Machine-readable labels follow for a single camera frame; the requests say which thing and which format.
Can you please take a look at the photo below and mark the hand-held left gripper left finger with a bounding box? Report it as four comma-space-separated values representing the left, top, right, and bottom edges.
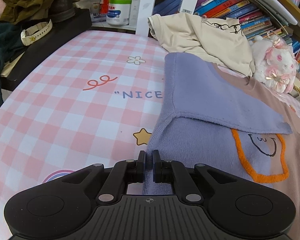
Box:
62, 150, 147, 204

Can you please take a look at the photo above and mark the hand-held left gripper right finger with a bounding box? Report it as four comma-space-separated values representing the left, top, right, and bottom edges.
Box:
152, 149, 237, 203

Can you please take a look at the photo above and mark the purple and mauve shirt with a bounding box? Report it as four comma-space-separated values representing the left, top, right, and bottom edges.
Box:
142, 52, 300, 240

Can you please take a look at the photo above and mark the pink checked blanket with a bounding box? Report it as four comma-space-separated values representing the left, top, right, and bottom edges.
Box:
0, 29, 171, 240

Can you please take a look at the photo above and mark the cream printed t-shirt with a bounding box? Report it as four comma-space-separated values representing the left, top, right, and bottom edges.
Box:
147, 12, 255, 78

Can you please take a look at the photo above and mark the black board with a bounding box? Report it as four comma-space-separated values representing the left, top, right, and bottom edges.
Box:
0, 8, 93, 91

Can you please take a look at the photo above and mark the white canister green lid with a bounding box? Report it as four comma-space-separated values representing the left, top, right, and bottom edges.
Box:
106, 0, 130, 27

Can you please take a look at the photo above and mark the white plush bunny toy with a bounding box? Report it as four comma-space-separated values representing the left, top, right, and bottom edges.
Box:
250, 34, 298, 94

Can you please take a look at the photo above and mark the tall white box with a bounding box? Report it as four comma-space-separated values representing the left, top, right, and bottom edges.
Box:
129, 0, 142, 27

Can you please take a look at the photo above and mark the white barcode box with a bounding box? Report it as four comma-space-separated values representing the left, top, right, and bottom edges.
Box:
179, 0, 203, 15

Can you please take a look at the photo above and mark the white wristwatch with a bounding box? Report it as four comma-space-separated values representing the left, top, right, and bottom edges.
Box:
20, 19, 53, 47

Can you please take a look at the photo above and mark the dark round hat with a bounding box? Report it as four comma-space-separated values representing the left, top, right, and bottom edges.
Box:
50, 0, 77, 23

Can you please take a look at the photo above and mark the dark green cloth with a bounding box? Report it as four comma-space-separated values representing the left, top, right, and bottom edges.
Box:
0, 22, 27, 117

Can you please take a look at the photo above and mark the row of colourful books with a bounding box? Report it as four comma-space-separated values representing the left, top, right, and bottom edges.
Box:
152, 0, 300, 93

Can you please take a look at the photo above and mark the white tablet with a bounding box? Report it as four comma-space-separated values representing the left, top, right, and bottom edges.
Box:
223, 0, 298, 26

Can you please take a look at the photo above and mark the wooden bookshelf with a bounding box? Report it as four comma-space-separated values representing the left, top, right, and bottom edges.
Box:
255, 0, 300, 37

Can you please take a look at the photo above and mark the white shelf post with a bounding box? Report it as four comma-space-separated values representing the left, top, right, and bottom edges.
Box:
135, 0, 161, 38

